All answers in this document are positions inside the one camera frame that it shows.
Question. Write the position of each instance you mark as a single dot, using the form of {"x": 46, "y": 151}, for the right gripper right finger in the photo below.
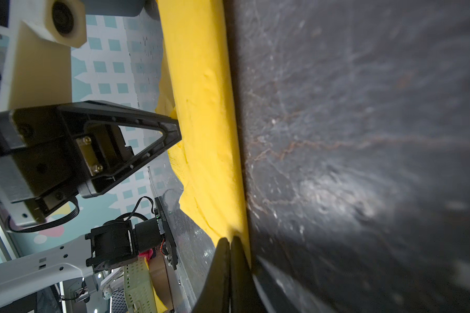
{"x": 244, "y": 295}

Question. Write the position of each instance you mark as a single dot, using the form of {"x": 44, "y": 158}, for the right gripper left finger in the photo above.
{"x": 216, "y": 292}

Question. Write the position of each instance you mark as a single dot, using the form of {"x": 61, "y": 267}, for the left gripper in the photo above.
{"x": 110, "y": 142}

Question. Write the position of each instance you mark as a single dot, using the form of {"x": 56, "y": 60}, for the yellow paper napkin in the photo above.
{"x": 200, "y": 96}

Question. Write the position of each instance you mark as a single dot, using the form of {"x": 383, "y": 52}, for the dark teal plastic tub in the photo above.
{"x": 125, "y": 8}

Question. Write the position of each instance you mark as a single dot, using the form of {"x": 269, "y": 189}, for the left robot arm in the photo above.
{"x": 112, "y": 245}

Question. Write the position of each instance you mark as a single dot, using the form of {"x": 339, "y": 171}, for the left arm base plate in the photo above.
{"x": 168, "y": 247}

